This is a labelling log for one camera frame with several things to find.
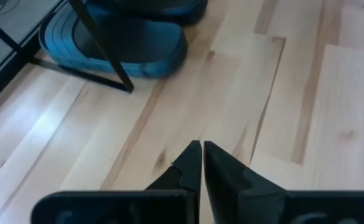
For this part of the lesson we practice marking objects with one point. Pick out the black table edge bar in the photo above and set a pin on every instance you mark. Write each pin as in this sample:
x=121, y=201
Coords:
x=1, y=85

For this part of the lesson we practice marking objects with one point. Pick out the green rubber slide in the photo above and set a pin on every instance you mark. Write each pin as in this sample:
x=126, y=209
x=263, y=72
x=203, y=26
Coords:
x=156, y=46

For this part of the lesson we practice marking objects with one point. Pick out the wooden shelf with black frame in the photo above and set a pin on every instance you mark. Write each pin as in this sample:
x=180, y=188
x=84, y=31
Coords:
x=105, y=49

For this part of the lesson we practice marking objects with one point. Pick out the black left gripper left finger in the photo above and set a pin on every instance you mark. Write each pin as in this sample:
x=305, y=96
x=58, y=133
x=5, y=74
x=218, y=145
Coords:
x=191, y=165

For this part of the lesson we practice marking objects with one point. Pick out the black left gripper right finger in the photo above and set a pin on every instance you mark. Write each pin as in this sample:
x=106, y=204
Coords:
x=231, y=186

